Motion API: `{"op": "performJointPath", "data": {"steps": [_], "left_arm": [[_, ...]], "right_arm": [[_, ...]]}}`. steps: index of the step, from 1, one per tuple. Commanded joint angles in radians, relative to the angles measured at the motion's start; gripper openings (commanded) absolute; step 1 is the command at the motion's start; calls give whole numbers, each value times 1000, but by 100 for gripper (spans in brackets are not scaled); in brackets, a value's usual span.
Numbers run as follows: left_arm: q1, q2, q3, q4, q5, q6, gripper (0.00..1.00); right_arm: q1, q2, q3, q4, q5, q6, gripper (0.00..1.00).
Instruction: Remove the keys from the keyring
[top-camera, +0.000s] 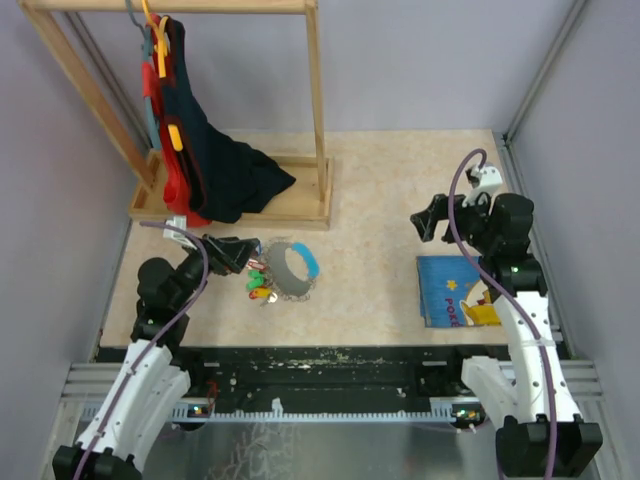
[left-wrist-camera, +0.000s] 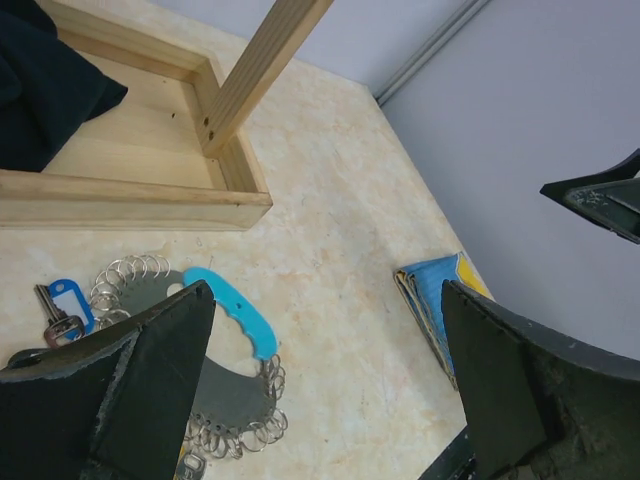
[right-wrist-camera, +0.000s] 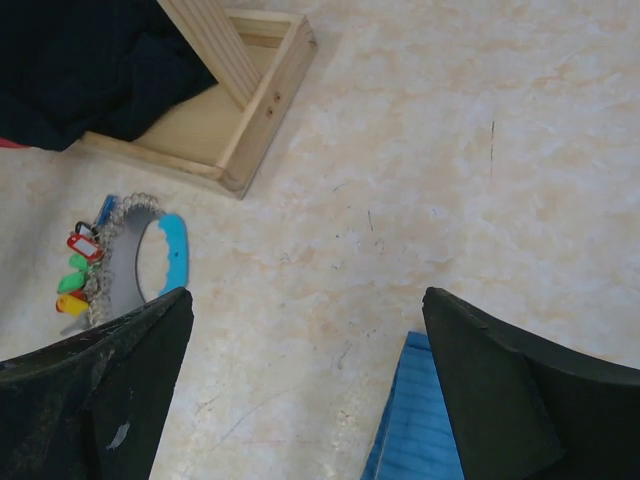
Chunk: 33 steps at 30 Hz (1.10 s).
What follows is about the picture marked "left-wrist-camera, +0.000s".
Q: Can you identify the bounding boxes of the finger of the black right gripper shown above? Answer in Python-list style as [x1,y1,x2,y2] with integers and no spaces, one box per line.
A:
[540,149,639,244]

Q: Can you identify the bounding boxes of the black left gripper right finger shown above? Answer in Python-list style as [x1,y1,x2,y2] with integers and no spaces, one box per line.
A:
[442,281,639,479]

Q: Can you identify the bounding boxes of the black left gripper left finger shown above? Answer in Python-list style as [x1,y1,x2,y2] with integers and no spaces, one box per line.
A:
[1,281,215,479]

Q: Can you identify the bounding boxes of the blue key tag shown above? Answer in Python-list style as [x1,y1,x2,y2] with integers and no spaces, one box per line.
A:
[48,279,95,334]

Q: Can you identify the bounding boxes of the blue yellow booklet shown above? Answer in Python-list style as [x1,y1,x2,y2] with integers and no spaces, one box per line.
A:
[393,252,492,391]

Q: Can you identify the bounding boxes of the wooden clothes rack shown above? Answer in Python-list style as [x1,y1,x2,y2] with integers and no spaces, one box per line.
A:
[1,1,329,231]

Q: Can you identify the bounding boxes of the dark navy garment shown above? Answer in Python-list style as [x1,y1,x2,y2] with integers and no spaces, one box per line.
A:
[1,1,128,172]

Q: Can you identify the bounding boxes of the aluminium corner rail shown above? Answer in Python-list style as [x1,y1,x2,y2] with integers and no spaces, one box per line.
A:
[374,0,490,107]

